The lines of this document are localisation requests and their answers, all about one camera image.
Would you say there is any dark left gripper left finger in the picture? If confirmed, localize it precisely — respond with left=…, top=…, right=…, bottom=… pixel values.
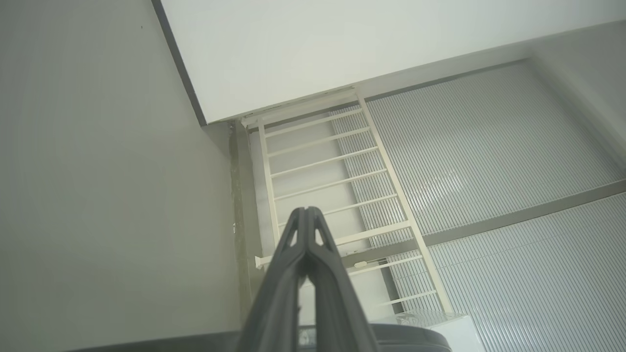
left=237, top=208, right=309, bottom=352

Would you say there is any white front-load washing machine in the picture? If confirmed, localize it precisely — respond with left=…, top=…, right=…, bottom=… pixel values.
left=152, top=0, right=626, bottom=127

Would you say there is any white metal railing rack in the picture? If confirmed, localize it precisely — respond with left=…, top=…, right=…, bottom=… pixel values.
left=241, top=88, right=453, bottom=316

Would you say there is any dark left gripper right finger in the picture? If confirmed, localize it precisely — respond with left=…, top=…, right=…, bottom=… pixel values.
left=307, top=208, right=380, bottom=352

